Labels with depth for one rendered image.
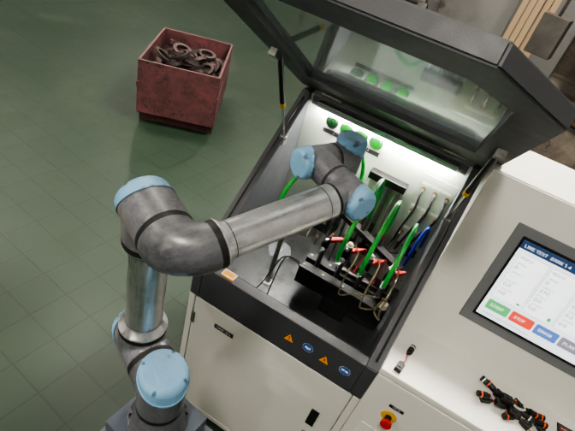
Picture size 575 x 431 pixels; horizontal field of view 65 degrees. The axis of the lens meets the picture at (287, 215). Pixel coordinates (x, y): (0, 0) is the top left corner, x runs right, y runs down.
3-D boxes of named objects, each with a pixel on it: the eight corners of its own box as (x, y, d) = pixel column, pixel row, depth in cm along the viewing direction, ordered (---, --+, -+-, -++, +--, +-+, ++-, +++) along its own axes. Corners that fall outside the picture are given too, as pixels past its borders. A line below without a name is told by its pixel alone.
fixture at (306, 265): (288, 292, 170) (299, 264, 161) (300, 277, 178) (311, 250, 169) (369, 340, 162) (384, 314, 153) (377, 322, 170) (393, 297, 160)
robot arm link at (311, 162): (320, 168, 96) (358, 162, 102) (292, 139, 102) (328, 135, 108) (310, 197, 100) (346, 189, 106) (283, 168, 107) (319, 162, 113)
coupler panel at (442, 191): (388, 240, 174) (422, 175, 155) (390, 236, 176) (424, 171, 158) (418, 256, 171) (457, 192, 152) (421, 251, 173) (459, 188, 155)
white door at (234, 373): (176, 393, 205) (193, 296, 163) (179, 389, 206) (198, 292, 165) (298, 481, 189) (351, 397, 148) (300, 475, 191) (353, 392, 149)
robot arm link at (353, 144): (330, 129, 107) (356, 126, 112) (317, 167, 114) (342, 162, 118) (351, 146, 103) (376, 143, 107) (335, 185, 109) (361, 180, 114)
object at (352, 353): (198, 297, 163) (204, 266, 154) (205, 290, 167) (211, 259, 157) (349, 392, 148) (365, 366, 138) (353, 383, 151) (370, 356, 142)
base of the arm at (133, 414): (154, 463, 108) (157, 445, 102) (113, 421, 113) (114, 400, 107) (199, 418, 119) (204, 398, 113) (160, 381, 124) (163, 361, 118)
